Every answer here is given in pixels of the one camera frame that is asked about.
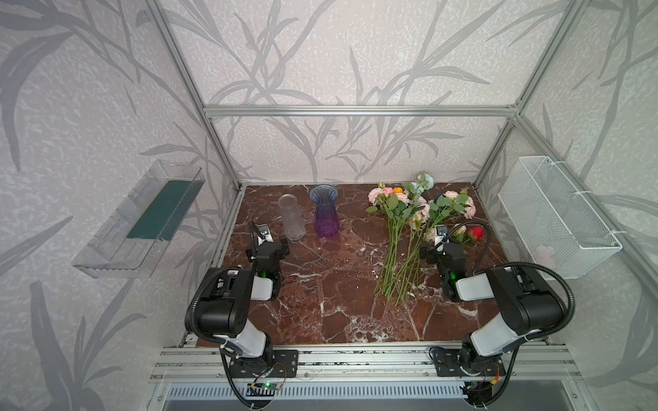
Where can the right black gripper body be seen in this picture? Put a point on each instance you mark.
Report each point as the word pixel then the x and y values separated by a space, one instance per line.
pixel 442 249

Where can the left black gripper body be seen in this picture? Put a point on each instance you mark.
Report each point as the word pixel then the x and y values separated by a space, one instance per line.
pixel 270 246

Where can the purple blue glass vase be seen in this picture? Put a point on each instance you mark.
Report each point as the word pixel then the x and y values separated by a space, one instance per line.
pixel 326 216

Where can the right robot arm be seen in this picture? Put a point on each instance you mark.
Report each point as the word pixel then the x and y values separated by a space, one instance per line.
pixel 533 302

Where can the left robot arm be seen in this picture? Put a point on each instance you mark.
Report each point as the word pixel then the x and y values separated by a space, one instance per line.
pixel 218 312

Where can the clear frosted glass vase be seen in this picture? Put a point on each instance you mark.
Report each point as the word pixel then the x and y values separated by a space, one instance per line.
pixel 294 225

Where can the red rose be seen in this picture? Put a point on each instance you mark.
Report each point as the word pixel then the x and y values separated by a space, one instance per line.
pixel 476 233

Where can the pink carnation stem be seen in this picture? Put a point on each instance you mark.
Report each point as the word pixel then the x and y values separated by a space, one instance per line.
pixel 444 209

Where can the pink rose bouquet stem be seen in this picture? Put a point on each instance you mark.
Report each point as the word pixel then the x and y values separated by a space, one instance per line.
pixel 395 206

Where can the pale green hydrangea stem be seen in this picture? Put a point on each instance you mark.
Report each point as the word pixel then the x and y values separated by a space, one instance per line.
pixel 407 275

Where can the green circuit board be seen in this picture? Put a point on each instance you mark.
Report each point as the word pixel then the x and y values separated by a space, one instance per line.
pixel 265 389

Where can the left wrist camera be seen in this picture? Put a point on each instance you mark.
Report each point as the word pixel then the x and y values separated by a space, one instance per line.
pixel 259 233

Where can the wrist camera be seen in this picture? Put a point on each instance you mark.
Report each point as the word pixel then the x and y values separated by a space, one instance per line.
pixel 441 233
pixel 259 233

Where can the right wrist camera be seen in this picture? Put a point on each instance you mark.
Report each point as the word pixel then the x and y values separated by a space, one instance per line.
pixel 441 233

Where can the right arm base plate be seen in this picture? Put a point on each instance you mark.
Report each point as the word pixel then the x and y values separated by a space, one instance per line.
pixel 465 362

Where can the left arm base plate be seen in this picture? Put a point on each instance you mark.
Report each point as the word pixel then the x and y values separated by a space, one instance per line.
pixel 281 363

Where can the white wire mesh basket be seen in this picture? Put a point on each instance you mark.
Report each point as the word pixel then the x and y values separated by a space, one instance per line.
pixel 560 229

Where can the clear acrylic wall shelf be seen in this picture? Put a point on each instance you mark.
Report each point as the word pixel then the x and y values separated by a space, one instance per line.
pixel 132 242

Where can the aluminium front rail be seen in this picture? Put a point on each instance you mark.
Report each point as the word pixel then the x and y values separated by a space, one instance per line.
pixel 386 362

